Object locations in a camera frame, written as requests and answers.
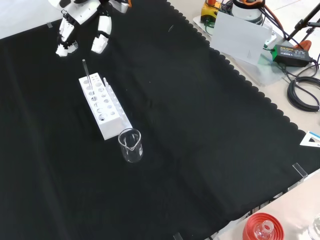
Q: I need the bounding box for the orange clamp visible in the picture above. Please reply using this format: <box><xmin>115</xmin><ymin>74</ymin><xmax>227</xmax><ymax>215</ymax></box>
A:
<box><xmin>294</xmin><ymin>39</ymin><xmax>312</xmax><ymax>51</ymax></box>

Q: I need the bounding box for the clear glass rod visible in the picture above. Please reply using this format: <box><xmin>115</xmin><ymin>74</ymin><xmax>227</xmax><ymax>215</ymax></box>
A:
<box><xmin>82</xmin><ymin>58</ymin><xmax>94</xmax><ymax>91</ymax></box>

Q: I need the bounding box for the yellow stop button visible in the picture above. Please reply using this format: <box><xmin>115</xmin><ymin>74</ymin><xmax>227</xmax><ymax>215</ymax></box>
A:
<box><xmin>201</xmin><ymin>0</ymin><xmax>222</xmax><ymax>23</ymax></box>

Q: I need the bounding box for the black bench cloth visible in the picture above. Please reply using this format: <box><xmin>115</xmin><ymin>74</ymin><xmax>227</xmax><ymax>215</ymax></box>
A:
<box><xmin>0</xmin><ymin>0</ymin><xmax>320</xmax><ymax>240</ymax></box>

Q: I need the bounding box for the black tripod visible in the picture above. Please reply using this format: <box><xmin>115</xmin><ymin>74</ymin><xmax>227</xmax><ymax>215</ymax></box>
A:
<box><xmin>284</xmin><ymin>0</ymin><xmax>320</xmax><ymax>43</ymax></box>

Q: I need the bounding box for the small clear glass beaker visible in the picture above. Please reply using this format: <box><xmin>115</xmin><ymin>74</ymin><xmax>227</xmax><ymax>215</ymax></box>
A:
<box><xmin>117</xmin><ymin>127</ymin><xmax>144</xmax><ymax>164</ymax></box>

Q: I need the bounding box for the black power adapter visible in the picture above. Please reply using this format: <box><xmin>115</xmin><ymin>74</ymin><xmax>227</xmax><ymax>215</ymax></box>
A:
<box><xmin>271</xmin><ymin>44</ymin><xmax>314</xmax><ymax>68</ymax></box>

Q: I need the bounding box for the red ribbed ring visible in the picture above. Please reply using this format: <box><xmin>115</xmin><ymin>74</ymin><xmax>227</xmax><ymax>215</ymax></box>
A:
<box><xmin>242</xmin><ymin>212</ymin><xmax>285</xmax><ymax>240</ymax></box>

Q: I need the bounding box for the white triangle ruler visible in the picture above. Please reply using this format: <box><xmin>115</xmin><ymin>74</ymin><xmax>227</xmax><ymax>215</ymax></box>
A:
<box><xmin>299</xmin><ymin>130</ymin><xmax>320</xmax><ymax>148</ymax></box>

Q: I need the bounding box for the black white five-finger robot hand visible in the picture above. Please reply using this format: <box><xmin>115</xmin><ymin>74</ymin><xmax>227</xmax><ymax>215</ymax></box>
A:
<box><xmin>47</xmin><ymin>0</ymin><xmax>131</xmax><ymax>58</ymax></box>

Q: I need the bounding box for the pale board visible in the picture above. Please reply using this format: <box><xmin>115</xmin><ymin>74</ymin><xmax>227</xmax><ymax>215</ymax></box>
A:
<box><xmin>210</xmin><ymin>11</ymin><xmax>273</xmax><ymax>65</ymax></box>

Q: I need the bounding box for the coiled black cable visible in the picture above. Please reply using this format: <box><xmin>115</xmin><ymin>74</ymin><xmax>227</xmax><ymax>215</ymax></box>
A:
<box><xmin>286</xmin><ymin>76</ymin><xmax>320</xmax><ymax>113</ymax></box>

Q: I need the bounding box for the small clear glass flask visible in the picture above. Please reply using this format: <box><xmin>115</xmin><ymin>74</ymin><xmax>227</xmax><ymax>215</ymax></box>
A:
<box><xmin>253</xmin><ymin>220</ymin><xmax>275</xmax><ymax>240</ymax></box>

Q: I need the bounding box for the white test tube rack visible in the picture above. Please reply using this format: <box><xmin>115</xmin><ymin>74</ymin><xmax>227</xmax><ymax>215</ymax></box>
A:
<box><xmin>78</xmin><ymin>72</ymin><xmax>133</xmax><ymax>141</ymax></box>

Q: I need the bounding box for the clear glass vessel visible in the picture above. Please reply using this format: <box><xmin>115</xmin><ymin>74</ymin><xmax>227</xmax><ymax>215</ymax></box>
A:
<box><xmin>307</xmin><ymin>213</ymin><xmax>320</xmax><ymax>240</ymax></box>

